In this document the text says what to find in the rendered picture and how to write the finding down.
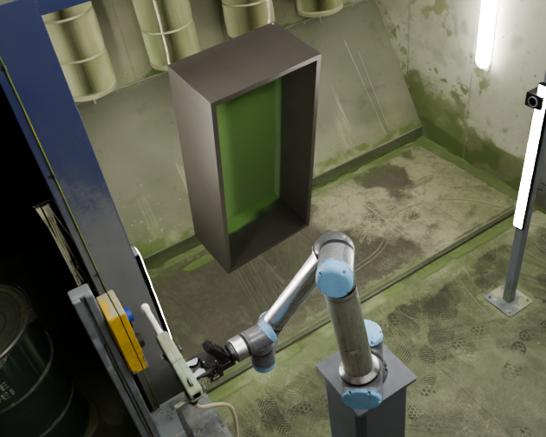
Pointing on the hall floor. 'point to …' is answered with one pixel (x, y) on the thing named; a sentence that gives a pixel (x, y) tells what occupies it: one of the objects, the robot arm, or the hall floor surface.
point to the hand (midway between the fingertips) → (181, 376)
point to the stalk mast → (112, 359)
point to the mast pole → (537, 166)
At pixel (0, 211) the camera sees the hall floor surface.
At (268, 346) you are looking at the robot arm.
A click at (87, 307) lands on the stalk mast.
